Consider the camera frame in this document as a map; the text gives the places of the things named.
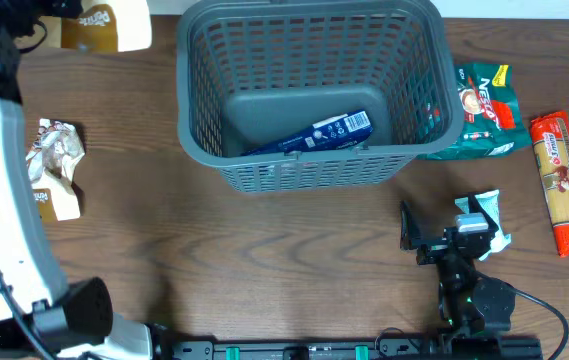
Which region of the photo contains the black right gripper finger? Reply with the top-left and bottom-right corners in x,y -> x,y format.
400,201 -> 421,250
467,194 -> 498,231

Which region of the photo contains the blue snack box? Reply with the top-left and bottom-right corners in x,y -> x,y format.
244,110 -> 373,156

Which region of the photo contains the dried mushroom pouch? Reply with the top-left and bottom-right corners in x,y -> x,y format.
40,0 -> 152,53
26,118 -> 85,222

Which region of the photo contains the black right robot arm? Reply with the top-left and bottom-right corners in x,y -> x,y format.
400,195 -> 515,337

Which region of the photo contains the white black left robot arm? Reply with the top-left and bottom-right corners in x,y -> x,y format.
0,1 -> 156,359

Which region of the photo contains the light teal snack packet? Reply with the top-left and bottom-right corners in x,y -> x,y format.
454,189 -> 512,261

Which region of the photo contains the green Nescafe bag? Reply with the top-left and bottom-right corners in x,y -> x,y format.
419,62 -> 532,161

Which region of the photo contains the orange spaghetti packet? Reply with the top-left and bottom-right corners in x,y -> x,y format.
530,111 -> 569,257

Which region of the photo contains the grey plastic basket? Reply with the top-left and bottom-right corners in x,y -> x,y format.
176,0 -> 463,193

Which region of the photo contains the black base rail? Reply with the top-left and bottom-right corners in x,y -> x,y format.
153,336 -> 543,360

